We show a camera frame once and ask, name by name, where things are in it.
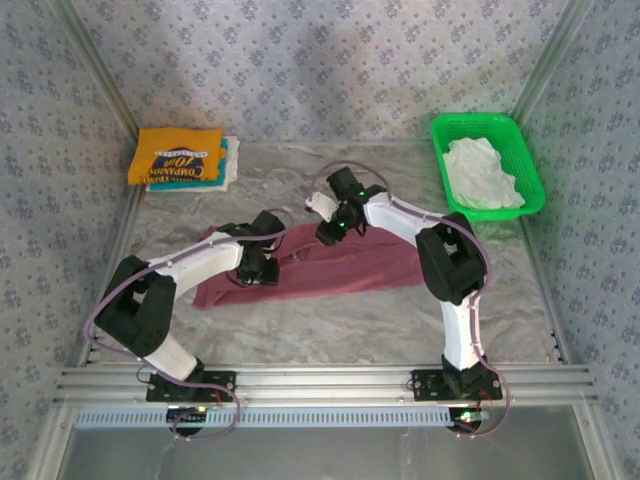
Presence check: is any maroon t-shirt with print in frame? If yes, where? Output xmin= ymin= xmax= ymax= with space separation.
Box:
xmin=192 ymin=222 xmax=426 ymax=312

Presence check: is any folded teal t-shirt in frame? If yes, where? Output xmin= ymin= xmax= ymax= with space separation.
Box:
xmin=148 ymin=135 xmax=232 ymax=194

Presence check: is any folded yellow printed t-shirt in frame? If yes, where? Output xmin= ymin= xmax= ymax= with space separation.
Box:
xmin=127 ymin=127 xmax=225 ymax=187

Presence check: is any crumpled white t-shirt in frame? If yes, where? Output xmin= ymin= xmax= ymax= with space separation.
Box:
xmin=442 ymin=137 xmax=527 ymax=211

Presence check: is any small controller board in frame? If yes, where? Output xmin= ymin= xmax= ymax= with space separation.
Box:
xmin=164 ymin=404 xmax=211 ymax=437
xmin=447 ymin=407 xmax=490 ymax=435

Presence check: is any green plastic basket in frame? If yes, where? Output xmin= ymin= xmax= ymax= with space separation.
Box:
xmin=430 ymin=112 xmax=547 ymax=224

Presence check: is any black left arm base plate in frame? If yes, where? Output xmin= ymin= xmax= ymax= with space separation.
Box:
xmin=145 ymin=368 xmax=237 ymax=404

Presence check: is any aluminium mounting rail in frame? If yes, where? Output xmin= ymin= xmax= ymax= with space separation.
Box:
xmin=53 ymin=364 xmax=599 ymax=406

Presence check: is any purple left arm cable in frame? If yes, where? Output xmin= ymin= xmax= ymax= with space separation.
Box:
xmin=84 ymin=207 xmax=296 ymax=441

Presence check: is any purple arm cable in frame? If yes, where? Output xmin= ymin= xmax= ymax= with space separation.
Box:
xmin=307 ymin=160 xmax=514 ymax=440
xmin=84 ymin=207 xmax=296 ymax=441

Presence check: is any grey slotted cable duct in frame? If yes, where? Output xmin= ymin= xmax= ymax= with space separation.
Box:
xmin=73 ymin=407 xmax=494 ymax=430

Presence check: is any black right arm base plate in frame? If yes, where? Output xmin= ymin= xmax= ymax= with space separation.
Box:
xmin=410 ymin=368 xmax=504 ymax=401

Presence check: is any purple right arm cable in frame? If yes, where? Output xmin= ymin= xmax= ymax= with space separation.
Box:
xmin=307 ymin=160 xmax=514 ymax=440

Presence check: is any aluminium upright post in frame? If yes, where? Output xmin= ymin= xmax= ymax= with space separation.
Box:
xmin=52 ymin=0 xmax=142 ymax=144
xmin=509 ymin=0 xmax=599 ymax=126

